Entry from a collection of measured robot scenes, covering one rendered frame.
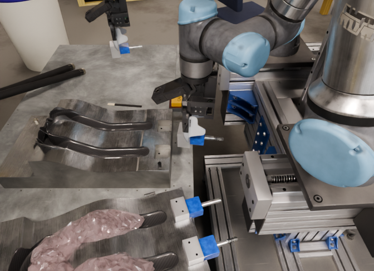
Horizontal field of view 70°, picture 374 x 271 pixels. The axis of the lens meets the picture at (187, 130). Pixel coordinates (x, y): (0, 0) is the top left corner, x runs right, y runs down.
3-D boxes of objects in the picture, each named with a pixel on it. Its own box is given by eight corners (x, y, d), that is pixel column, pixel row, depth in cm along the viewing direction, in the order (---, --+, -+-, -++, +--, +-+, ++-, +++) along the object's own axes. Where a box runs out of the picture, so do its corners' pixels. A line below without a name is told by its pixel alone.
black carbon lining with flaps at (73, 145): (153, 125, 89) (151, 103, 82) (149, 163, 77) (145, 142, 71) (50, 125, 89) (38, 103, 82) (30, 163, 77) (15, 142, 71)
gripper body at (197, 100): (212, 122, 67) (216, 82, 58) (179, 119, 67) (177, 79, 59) (215, 103, 72) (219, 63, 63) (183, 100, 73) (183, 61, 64)
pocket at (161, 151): (171, 152, 83) (170, 144, 80) (170, 166, 79) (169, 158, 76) (156, 152, 83) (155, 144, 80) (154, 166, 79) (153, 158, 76)
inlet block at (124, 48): (142, 49, 118) (140, 38, 114) (143, 54, 114) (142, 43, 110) (112, 52, 115) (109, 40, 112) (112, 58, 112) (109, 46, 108)
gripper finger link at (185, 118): (187, 136, 68) (188, 105, 63) (181, 135, 68) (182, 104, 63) (190, 126, 72) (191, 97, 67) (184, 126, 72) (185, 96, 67)
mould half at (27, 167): (173, 127, 98) (171, 98, 88) (170, 188, 80) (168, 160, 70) (38, 127, 98) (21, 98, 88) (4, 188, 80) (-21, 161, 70)
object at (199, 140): (223, 139, 80) (225, 126, 76) (222, 152, 76) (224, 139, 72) (180, 134, 81) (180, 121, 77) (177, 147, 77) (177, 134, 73)
